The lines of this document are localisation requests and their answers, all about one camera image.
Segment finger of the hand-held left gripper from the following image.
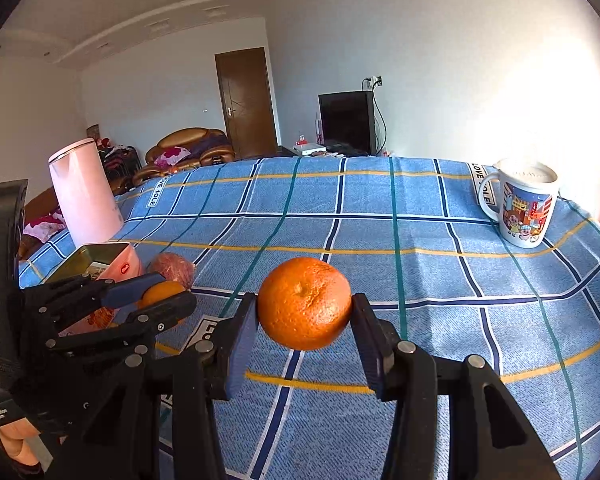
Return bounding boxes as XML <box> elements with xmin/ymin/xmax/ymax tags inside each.
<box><xmin>45</xmin><ymin>292</ymin><xmax>261</xmax><ymax>480</ymax></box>
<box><xmin>350</xmin><ymin>292</ymin><xmax>563</xmax><ymax>480</ymax></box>
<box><xmin>45</xmin><ymin>292</ymin><xmax>198</xmax><ymax>361</ymax></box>
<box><xmin>22</xmin><ymin>272</ymin><xmax>167</xmax><ymax>331</ymax></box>

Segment small orange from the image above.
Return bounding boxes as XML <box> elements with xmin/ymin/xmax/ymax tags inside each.
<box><xmin>140</xmin><ymin>281</ymin><xmax>187</xmax><ymax>311</ymax></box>

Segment rectangular metal tin box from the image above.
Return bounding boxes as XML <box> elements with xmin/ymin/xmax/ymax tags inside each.
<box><xmin>45</xmin><ymin>241</ymin><xmax>142</xmax><ymax>336</ymax></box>

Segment bumpy orange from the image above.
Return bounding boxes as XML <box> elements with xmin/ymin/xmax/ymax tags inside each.
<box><xmin>256</xmin><ymin>256</ymin><xmax>353</xmax><ymax>351</ymax></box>

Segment person's left hand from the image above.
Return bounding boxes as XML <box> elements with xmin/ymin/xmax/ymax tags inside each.
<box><xmin>0</xmin><ymin>417</ymin><xmax>46</xmax><ymax>476</ymax></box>

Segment purple brown passion fruit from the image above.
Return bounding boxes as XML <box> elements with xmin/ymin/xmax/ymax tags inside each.
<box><xmin>146</xmin><ymin>252</ymin><xmax>196</xmax><ymax>291</ymax></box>

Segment red floral pillow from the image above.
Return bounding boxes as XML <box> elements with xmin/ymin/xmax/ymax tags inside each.
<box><xmin>22</xmin><ymin>210</ymin><xmax>70</xmax><ymax>245</ymax></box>

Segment brown leather sofa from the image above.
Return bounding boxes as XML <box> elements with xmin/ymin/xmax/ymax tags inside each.
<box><xmin>19</xmin><ymin>187</ymin><xmax>72</xmax><ymax>261</ymax></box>

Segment pink electric kettle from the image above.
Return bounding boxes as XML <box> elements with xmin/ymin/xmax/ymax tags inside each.
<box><xmin>48</xmin><ymin>138</ymin><xmax>125</xmax><ymax>247</ymax></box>

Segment stack of dark chairs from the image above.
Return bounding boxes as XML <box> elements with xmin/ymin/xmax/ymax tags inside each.
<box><xmin>100</xmin><ymin>145</ymin><xmax>142</xmax><ymax>196</ymax></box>

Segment pink floral cushion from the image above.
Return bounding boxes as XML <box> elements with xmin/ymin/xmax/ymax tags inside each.
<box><xmin>152</xmin><ymin>146</ymin><xmax>192</xmax><ymax>166</ymax></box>

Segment blue plaid tablecloth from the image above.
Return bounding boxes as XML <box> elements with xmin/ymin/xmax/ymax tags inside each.
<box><xmin>17</xmin><ymin>156</ymin><xmax>600</xmax><ymax>480</ymax></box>

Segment brown leather armchair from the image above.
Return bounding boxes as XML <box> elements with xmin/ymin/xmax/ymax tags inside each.
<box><xmin>132</xmin><ymin>127</ymin><xmax>236</xmax><ymax>186</ymax></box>

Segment white cartoon print mug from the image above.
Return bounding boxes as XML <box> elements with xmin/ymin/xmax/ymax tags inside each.
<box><xmin>477</xmin><ymin>158</ymin><xmax>561</xmax><ymax>251</ymax></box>

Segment dark brown room door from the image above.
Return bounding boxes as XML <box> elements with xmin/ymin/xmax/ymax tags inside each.
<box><xmin>215</xmin><ymin>47</ymin><xmax>279</xmax><ymax>161</ymax></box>

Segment black television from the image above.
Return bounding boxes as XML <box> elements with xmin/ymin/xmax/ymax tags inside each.
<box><xmin>318</xmin><ymin>91</ymin><xmax>378</xmax><ymax>156</ymax></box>

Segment black power cable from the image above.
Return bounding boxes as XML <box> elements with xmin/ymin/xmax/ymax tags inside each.
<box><xmin>372</xmin><ymin>86</ymin><xmax>389</xmax><ymax>156</ymax></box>

